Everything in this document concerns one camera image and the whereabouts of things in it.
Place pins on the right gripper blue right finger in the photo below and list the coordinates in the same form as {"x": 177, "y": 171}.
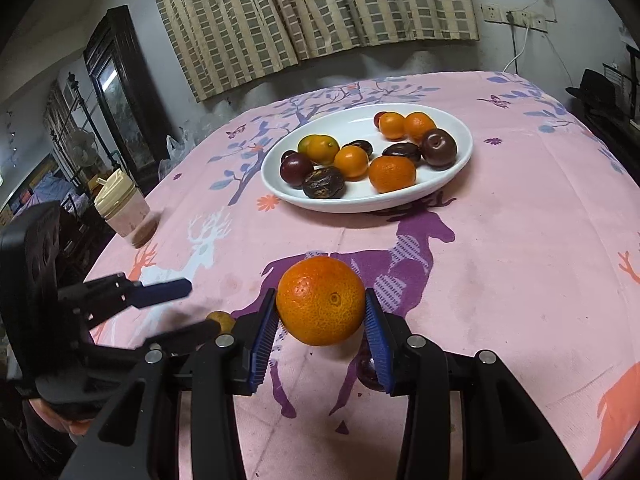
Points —
{"x": 381, "y": 341}

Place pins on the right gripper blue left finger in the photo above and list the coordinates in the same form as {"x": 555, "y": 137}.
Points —
{"x": 259, "y": 343}

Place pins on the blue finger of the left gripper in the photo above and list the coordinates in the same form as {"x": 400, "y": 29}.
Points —
{"x": 184, "y": 340}
{"x": 99, "y": 300}

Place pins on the large orange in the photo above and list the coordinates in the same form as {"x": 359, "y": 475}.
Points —
{"x": 321, "y": 301}

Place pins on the dark wrinkled dried fruit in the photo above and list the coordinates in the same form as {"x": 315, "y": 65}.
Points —
{"x": 324, "y": 183}

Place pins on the tangerine with green stem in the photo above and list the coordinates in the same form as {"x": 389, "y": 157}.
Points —
{"x": 391, "y": 173}

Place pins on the orange kumquat front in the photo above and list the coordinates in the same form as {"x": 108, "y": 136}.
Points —
{"x": 351, "y": 162}

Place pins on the purple plum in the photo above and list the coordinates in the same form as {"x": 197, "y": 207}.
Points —
{"x": 295, "y": 169}

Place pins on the dark red plum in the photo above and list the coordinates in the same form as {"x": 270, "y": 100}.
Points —
{"x": 439, "y": 149}

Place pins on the small orange kumquat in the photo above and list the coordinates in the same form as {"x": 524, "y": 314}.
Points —
{"x": 392, "y": 126}

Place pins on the red cherry tomato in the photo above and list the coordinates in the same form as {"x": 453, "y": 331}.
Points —
{"x": 377, "y": 117}

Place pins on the dark cherry with stem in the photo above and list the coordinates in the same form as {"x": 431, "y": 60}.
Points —
{"x": 365, "y": 368}

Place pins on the yellow orange kumquat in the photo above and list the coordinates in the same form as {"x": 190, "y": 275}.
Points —
{"x": 303, "y": 145}

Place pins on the left hand of person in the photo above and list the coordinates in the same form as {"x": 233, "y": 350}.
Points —
{"x": 75, "y": 428}

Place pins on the small tan longan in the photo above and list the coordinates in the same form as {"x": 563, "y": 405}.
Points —
{"x": 225, "y": 321}

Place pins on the plastic jar with cream lid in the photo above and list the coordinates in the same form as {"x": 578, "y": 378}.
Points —
{"x": 123, "y": 207}

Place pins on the standing fan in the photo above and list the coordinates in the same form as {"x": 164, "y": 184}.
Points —
{"x": 82, "y": 148}

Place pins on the pink deer print tablecloth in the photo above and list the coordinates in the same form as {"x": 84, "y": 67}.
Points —
{"x": 532, "y": 251}

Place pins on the white oval plate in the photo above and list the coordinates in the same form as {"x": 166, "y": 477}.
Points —
{"x": 357, "y": 124}

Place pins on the dark framed mirror cabinet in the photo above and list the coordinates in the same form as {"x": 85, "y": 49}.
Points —
{"x": 127, "y": 96}

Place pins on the striped beige curtain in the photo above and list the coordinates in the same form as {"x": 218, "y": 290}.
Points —
{"x": 222, "y": 44}

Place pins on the black hat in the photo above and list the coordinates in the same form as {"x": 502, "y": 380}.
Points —
{"x": 595, "y": 90}

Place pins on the white power strip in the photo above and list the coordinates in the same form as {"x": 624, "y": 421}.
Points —
{"x": 515, "y": 18}

